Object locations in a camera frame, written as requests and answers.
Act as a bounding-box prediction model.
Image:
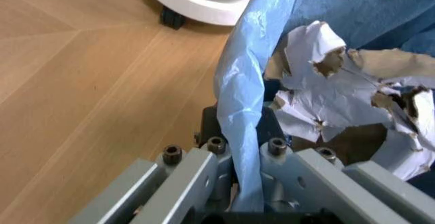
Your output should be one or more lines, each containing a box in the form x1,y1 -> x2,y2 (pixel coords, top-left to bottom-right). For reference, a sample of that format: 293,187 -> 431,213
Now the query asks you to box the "torn white brown paper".
263,20 -> 435,181

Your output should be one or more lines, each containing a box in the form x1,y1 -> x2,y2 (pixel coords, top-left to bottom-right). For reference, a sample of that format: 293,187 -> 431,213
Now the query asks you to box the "blue plastic bin bag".
213,0 -> 435,212

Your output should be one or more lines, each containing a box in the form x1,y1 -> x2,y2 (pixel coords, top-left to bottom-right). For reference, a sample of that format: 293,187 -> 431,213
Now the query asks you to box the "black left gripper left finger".
66,106 -> 239,224

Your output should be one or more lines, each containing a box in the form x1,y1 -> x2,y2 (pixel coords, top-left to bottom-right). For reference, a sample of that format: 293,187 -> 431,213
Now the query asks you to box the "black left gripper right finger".
255,106 -> 435,224

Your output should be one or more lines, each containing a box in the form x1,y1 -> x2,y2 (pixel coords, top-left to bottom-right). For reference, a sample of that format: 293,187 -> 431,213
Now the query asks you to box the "black caster wheel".
159,6 -> 187,31

